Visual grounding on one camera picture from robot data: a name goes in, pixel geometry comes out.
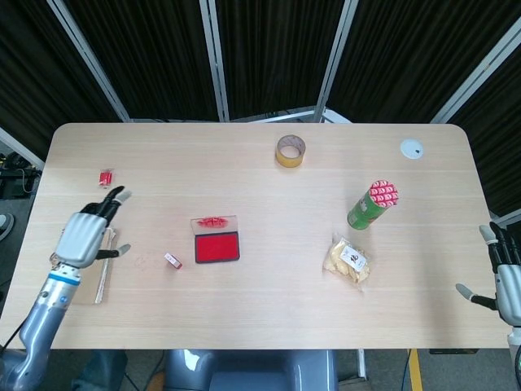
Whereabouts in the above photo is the yellow packing tape roll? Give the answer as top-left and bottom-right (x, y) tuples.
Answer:
(275, 134), (308, 168)

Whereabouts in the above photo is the red ink pad clear lid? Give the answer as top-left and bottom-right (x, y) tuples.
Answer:
(190, 212), (241, 265)

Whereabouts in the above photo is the clear bag of snacks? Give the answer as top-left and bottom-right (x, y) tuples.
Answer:
(323, 232), (372, 292)

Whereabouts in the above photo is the small red packet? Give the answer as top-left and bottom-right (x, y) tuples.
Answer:
(98, 167), (116, 191)

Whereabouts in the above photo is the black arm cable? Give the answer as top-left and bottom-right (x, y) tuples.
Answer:
(0, 317), (28, 352)

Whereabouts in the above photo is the green chips can red lid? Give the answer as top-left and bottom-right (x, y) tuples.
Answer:
(347, 178), (401, 231)

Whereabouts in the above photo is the white partition frame post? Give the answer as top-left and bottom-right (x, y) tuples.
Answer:
(313, 0), (359, 122)
(431, 20), (521, 123)
(46, 0), (131, 122)
(199, 0), (231, 122)

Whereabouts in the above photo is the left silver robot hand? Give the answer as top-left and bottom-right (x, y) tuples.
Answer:
(55, 185), (132, 269)

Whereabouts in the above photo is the grey shoe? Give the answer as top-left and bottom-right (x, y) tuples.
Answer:
(0, 213), (15, 242)

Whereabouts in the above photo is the white round table grommet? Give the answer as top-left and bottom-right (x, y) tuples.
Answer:
(399, 138), (424, 160)

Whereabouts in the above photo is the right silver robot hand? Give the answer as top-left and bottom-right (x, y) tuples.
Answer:
(455, 222), (521, 327)

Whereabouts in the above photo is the grey robot torso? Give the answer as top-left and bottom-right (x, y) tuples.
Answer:
(164, 349), (339, 391)

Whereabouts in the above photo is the brown spiral notebook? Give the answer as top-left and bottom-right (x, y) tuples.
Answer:
(60, 226), (121, 305)

